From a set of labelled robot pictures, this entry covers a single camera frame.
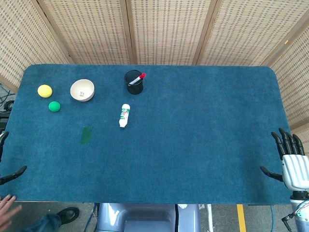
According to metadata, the yellow foam ball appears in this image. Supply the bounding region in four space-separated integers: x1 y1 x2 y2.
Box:
37 84 53 99

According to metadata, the bare person hand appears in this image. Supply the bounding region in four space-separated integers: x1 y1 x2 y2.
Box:
0 194 23 232

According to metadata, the black plug cable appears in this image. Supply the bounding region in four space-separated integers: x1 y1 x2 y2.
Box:
281 216 295 232

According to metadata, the green card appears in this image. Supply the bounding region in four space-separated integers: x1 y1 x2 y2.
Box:
81 126 93 145

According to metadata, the black cable bundle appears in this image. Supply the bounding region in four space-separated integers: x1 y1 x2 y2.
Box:
0 83 17 114

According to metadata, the thin blue cable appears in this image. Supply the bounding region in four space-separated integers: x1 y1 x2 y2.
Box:
269 204 276 232
88 203 98 230

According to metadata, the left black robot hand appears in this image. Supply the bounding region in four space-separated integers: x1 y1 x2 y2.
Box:
0 131 28 186

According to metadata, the black mesh pen holder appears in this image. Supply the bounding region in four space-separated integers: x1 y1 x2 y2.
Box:
124 70 144 95

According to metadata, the black leather shoe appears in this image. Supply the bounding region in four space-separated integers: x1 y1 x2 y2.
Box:
56 207 80 226

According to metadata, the blue carpet table cloth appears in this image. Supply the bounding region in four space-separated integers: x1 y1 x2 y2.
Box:
0 64 293 204

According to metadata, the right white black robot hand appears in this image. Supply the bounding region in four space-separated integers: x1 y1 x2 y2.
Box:
260 127 309 192

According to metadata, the green foam ball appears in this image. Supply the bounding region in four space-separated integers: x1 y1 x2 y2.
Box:
48 101 61 113

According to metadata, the cream bowl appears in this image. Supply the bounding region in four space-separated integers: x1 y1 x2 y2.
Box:
70 79 95 102

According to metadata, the grey blue robot torso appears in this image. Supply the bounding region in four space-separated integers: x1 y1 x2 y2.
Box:
96 203 201 232

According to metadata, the blue jeans leg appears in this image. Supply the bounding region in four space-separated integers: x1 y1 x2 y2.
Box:
23 214 62 232

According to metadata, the woven wooden folding screen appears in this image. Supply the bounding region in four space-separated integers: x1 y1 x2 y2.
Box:
0 0 309 155

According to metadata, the red capped white marker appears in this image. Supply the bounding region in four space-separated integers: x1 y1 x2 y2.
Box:
128 73 146 86

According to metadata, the white plastic bottle green label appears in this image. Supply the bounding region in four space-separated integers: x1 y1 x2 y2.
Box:
118 103 131 130

